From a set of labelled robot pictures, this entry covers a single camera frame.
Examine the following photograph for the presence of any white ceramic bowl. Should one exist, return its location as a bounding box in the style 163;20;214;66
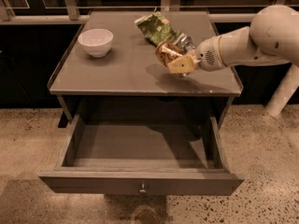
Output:
78;29;114;58

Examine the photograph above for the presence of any metal railing frame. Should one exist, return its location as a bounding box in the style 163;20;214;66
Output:
0;0;299;24

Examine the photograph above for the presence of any grey cabinet with counter top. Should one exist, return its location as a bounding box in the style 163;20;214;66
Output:
48;11;242;118

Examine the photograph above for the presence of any metal drawer knob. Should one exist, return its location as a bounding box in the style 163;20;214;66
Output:
138;184;148;195

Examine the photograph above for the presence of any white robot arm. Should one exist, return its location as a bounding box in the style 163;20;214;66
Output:
155;5;299;117

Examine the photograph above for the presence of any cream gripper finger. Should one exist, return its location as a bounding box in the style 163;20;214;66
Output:
161;46;182;58
167;56;189;75

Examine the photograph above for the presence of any green chip bag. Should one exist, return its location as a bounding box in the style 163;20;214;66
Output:
135;12;183;46

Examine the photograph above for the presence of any grey open top drawer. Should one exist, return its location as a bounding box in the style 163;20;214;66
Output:
39;116;244;196

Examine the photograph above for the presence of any clear plastic water bottle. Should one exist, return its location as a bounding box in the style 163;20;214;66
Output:
178;35;195;52

